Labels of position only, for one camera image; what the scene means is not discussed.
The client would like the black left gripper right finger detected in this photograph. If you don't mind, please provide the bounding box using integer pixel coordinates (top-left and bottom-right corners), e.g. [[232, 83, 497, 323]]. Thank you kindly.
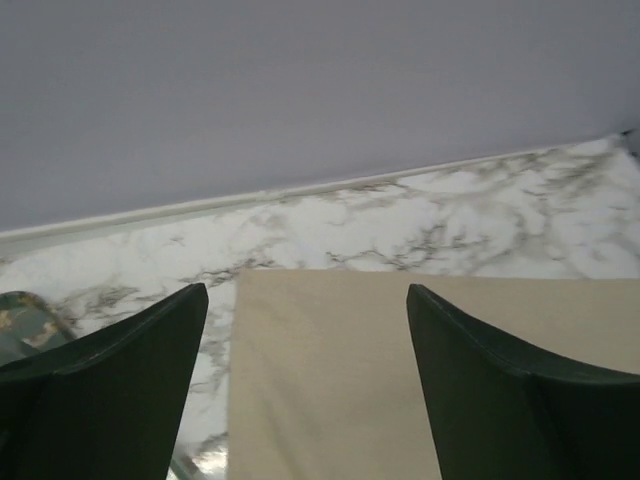
[[406, 284, 639, 479]]

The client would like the beige cloth napkin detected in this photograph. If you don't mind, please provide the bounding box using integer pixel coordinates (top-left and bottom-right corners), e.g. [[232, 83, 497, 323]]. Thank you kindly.
[[228, 270, 639, 479]]

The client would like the green floral tray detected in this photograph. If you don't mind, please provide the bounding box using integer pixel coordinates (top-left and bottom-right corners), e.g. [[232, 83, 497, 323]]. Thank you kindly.
[[0, 291, 75, 366]]

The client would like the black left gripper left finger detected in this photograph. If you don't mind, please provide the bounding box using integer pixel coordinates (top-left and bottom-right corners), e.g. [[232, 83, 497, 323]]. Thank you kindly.
[[1, 283, 208, 479]]

